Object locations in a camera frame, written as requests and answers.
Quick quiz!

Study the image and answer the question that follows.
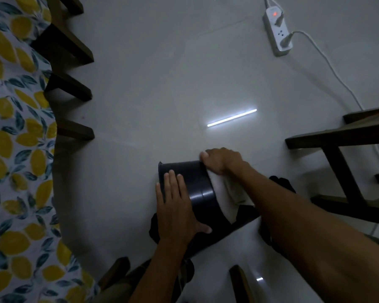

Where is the person's right hand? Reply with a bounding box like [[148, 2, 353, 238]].
[[199, 147, 250, 176]]

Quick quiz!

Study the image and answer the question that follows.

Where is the person's left hand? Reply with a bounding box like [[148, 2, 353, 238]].
[[155, 169, 213, 247]]

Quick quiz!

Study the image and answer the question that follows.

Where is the light pink cleaning cloth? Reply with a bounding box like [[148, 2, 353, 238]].
[[199, 151, 255, 224]]

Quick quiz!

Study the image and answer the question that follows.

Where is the black plastic bucket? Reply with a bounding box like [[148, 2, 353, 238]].
[[157, 160, 261, 259]]

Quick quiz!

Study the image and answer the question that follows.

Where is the person's right forearm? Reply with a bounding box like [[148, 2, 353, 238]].
[[230, 164, 379, 303]]

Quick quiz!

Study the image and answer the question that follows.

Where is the person's right black sock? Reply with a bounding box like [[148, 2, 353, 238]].
[[268, 175, 296, 194]]

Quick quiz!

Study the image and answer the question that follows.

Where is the brown wooden stool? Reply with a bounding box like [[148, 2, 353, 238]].
[[229, 265, 255, 303]]

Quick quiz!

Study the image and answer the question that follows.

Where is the small dark wooden stool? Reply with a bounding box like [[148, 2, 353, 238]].
[[285, 105, 379, 228]]

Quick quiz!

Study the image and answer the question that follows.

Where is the white power strip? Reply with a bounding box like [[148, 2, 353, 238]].
[[262, 6, 294, 57]]

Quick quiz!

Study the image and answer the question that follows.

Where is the lemon print tablecloth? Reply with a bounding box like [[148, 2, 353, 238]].
[[0, 0, 100, 303]]

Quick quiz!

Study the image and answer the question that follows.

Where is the dark wooden table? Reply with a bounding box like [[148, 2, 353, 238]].
[[30, 0, 131, 291]]

